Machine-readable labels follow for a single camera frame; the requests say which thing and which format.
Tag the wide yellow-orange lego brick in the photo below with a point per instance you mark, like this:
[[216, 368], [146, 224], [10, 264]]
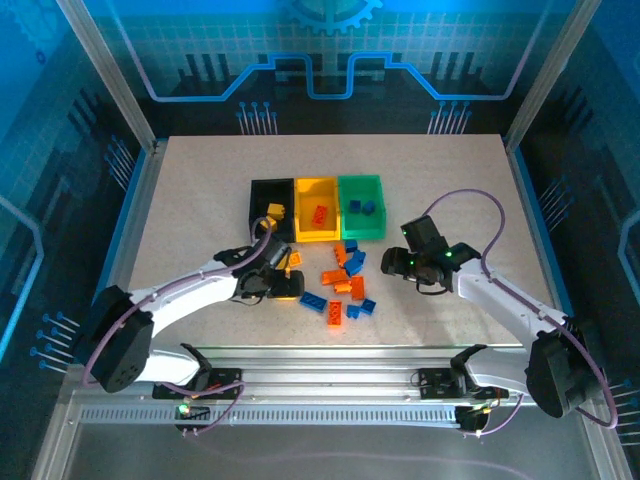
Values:
[[284, 299]]

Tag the long blue lego brick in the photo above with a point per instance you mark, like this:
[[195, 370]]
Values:
[[313, 301]]

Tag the green plastic container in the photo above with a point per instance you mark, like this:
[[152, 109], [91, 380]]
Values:
[[365, 227]]

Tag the small blue lego brick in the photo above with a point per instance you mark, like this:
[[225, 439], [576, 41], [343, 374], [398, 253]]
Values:
[[354, 206], [353, 267], [369, 207], [351, 245], [353, 311], [360, 256], [368, 306]]

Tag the yellow lego brick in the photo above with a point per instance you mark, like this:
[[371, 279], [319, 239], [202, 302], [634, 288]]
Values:
[[275, 210], [286, 262], [271, 223]]

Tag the black plastic container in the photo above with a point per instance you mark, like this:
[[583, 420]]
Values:
[[262, 200]]

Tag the yellow plastic container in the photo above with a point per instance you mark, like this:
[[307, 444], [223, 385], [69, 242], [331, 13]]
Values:
[[310, 192]]

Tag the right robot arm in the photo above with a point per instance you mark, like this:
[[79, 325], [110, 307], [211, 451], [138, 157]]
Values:
[[500, 307]]

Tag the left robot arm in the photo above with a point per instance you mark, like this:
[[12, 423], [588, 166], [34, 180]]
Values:
[[195, 300]]

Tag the small black electronics box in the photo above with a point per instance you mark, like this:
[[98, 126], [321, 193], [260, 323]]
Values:
[[470, 417], [197, 414]]

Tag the grey metal platform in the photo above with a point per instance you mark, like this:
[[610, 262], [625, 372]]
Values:
[[325, 440]]

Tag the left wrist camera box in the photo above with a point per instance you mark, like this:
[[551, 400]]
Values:
[[272, 252]]

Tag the aluminium mounting rail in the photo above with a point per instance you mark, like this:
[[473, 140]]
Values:
[[325, 372]]

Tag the side frame rail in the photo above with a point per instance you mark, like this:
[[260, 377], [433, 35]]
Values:
[[532, 200], [132, 240]]

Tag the aluminium frame post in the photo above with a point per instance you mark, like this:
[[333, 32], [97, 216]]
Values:
[[111, 75], [548, 75]]

